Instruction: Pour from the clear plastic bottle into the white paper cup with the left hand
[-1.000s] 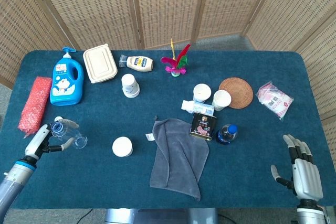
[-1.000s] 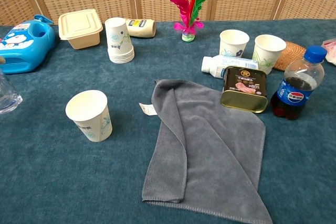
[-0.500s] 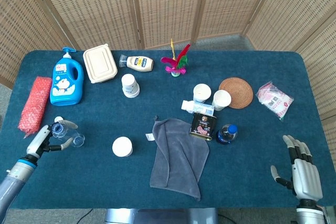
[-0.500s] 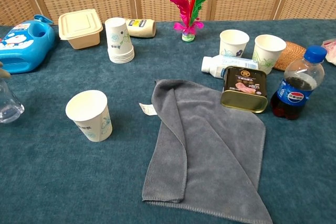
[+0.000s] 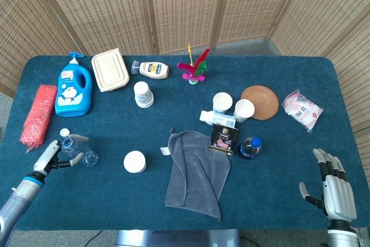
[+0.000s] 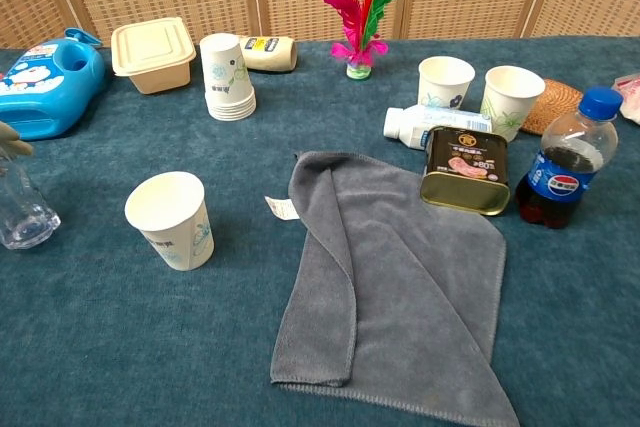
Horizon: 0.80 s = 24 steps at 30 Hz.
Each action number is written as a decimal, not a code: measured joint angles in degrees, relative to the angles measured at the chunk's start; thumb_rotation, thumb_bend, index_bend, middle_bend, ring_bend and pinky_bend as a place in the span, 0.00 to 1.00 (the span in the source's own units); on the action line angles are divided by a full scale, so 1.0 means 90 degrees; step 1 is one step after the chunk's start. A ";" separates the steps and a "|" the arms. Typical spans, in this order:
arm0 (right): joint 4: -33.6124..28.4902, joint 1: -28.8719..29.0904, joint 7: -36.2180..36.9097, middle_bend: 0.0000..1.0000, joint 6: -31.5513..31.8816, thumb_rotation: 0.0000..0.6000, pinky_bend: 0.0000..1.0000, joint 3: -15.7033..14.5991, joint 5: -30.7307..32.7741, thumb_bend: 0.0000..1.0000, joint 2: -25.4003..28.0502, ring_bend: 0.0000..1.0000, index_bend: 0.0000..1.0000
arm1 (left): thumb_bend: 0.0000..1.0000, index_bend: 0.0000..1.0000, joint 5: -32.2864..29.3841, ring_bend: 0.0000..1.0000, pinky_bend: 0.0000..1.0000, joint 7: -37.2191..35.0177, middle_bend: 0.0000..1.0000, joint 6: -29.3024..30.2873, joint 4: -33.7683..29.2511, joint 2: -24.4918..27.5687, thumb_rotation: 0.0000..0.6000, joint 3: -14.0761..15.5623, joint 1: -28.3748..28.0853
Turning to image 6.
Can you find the cream mayonnaise squeeze bottle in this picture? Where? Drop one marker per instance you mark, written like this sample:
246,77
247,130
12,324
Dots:
270,54

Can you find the dark blue tablecloth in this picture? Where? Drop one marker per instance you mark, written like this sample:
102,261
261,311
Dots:
125,347

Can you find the beige lidded food container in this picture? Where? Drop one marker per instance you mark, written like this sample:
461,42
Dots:
150,54

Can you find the paper cup blue flower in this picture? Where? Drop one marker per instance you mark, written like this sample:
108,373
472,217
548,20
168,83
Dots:
445,84

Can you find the white milk drink bottle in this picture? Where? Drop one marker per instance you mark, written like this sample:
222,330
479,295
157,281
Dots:
410,127

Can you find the pink printed plastic packet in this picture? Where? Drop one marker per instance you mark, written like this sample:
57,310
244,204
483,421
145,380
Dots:
631,97

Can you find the grey microfibre towel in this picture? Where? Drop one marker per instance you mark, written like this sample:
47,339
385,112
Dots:
400,272

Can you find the upside-down paper cup stack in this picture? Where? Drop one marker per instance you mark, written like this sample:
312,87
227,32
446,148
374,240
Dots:
225,77

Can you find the black luncheon meat can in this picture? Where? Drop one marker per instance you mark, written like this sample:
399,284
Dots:
465,172

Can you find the clear plastic water bottle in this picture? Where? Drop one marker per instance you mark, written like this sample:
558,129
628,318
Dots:
22,212

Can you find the round woven rattan coaster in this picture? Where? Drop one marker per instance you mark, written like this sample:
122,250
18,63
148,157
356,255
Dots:
555,107

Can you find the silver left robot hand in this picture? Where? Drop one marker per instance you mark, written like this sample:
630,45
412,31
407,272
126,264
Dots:
12,144

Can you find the cola bottle blue cap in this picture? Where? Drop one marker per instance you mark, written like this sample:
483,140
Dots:
565,167

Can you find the paper cup green flower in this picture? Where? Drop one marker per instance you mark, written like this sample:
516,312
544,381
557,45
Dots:
510,102

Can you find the colourful feather shuttlecock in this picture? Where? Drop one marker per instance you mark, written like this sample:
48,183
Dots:
357,22

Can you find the blue cartoon detergent jug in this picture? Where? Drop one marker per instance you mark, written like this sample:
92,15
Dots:
40,92

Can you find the paper cup blue print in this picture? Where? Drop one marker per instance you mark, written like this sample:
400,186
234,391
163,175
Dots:
175,227

